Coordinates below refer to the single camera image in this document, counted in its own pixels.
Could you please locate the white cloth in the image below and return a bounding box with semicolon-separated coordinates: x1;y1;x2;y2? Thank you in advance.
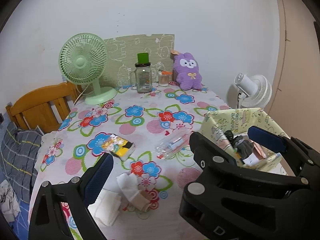
94;189;121;226
0;180;21;223

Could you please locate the yellow cartoon tissue pack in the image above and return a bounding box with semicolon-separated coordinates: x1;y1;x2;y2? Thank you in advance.
101;134;136;161

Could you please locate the black plastic bag bundle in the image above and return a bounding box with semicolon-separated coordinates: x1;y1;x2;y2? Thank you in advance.
225;130;254;160

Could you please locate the blue bed sheet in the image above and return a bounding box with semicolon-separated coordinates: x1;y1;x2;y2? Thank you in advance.
1;124;34;239

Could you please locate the white crumpled cloth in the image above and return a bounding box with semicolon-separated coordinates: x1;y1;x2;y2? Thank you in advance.
0;180;21;223

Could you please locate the yellow cartoon storage box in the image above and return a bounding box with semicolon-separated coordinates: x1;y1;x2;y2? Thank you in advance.
200;108;289;176

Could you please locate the grey plaid pillow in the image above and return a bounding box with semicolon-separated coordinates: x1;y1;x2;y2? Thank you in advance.
1;122;42;204

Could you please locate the floral tablecloth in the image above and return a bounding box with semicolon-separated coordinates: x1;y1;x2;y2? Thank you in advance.
32;83;228;239

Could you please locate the white standing fan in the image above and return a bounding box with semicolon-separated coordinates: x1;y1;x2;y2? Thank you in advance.
234;73;272;108

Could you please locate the toothpick jar orange lid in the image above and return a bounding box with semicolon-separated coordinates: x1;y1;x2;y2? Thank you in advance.
158;70;172;87

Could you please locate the purple plush bunny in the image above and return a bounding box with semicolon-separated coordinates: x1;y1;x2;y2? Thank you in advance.
171;50;202;90

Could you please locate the glass mason jar mug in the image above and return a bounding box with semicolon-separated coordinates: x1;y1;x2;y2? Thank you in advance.
130;63;152;94

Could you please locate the green cup on jar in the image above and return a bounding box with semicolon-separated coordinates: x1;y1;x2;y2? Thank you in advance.
137;53;149;64

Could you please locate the green desk fan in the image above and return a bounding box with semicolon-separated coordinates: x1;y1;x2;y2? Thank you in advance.
59;33;117;105

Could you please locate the green cartoon board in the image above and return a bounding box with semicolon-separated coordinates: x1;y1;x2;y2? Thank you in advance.
99;34;175;87

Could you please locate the white fan power cord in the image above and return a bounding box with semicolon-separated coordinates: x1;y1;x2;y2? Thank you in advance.
73;84;94;106

